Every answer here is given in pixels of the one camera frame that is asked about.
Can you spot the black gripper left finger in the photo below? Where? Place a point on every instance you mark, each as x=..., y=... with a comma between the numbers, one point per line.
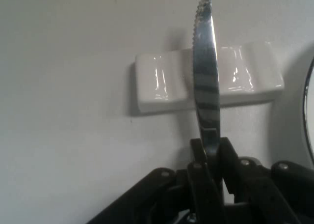
x=201, y=184

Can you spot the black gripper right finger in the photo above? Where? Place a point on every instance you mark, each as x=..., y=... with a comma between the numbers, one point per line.
x=245, y=179

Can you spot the white ceramic cutlery rest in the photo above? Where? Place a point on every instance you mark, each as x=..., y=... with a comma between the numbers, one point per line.
x=162, y=81

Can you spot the silver table knife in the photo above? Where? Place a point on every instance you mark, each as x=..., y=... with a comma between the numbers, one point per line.
x=204, y=62

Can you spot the white plate with black rim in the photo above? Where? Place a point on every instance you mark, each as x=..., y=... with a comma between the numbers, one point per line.
x=311, y=98

